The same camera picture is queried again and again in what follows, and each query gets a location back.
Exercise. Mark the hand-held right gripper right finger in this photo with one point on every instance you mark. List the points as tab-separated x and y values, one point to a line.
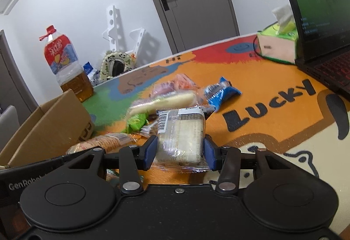
209	154

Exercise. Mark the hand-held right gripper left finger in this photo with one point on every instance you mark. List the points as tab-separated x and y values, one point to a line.
149	153

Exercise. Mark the clear white cake packet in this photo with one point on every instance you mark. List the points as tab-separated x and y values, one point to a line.
180	139

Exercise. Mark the green snack packet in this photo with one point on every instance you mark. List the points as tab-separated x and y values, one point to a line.
136	121

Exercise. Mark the brown biscuit packet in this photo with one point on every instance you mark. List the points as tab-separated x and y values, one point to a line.
106	140

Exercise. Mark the brown cardboard box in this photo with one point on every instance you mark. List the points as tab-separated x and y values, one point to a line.
49	125

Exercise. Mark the pink snack packet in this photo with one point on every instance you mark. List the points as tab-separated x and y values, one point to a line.
162	89

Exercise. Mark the long white bread packet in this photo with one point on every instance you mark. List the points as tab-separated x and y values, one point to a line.
164	102

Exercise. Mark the grey chair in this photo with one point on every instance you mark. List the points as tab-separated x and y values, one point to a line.
8	122

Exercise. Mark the blue snack packet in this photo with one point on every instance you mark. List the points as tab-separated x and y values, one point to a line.
221	92

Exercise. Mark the colourful cartoon table mat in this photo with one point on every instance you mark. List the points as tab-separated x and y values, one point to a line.
273	87

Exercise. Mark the panda print fabric item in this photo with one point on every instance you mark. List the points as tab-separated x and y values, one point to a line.
114	65

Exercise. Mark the grey wardrobe panel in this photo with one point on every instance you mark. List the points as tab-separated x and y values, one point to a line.
11	78

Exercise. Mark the blue plastic bag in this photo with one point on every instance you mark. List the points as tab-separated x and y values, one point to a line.
89	68

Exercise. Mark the green tissue box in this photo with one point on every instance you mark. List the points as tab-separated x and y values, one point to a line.
276	46

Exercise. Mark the cooking oil bottle red cap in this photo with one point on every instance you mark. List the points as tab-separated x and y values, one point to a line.
61	57

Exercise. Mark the grey door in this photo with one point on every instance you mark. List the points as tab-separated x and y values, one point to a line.
197	10

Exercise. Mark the white perforated wall bracket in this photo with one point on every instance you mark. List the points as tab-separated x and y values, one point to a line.
138	40
113	21

